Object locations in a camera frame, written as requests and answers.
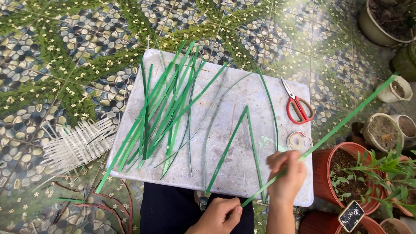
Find white plastic board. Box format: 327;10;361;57
107;49;314;207

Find reddish dried twigs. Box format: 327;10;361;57
52;177;134;234

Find person's right hand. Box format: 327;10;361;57
266;150;307;205

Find folded green leaf strip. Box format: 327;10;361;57
205;106;267;203

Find clear tape roll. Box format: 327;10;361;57
286;131;313;154

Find cream pot with soil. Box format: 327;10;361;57
362;112;405;154

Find green leafy plant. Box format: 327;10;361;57
330;143;416;219

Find long green leaf strip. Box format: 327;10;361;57
241;73;399;208

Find white round plant pot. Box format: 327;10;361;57
389;114;416;141

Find curved green leaf strip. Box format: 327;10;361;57
257;69;280;152

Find red-handled scissors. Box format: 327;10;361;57
280;77;315;125

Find pile of green leaf strips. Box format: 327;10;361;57
95;40;229;194

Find small white plant pot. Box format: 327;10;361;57
376;75;413;104

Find person's left hand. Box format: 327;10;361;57
185;197;243;234

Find short green leaf piece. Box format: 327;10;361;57
55;197;86;204

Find thin green leaf midrib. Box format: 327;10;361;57
203;71;259;194

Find mossy green pot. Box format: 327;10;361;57
390;44;416;82

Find orange plant pot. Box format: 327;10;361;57
384;155;416;218

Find white woven strip mat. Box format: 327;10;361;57
32;117;117;190

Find terracotta pot with soil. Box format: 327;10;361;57
312;142;386;216

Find large beige plant pot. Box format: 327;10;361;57
358;0;416;47

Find person's dark trousers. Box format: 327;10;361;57
140;182;255;234

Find black phone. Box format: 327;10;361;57
338;200;365;233

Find terracotta plant pot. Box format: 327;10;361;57
298;211;388;234

